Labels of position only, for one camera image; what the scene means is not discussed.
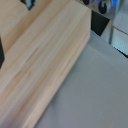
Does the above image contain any black wheeled equipment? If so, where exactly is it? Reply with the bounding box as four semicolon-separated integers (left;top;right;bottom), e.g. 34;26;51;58
81;0;118;16

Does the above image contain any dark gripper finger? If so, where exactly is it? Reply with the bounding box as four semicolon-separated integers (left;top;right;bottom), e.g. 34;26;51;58
0;37;5;70

